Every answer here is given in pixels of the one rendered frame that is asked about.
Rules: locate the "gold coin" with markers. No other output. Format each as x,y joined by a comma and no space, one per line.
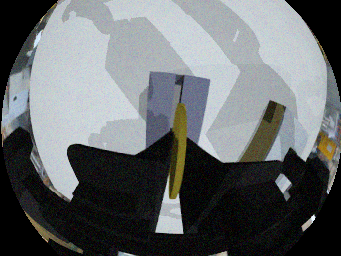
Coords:
178,156

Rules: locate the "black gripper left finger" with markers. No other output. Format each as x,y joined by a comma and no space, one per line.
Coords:
144,174

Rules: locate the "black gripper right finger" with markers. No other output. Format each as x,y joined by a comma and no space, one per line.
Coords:
205,180

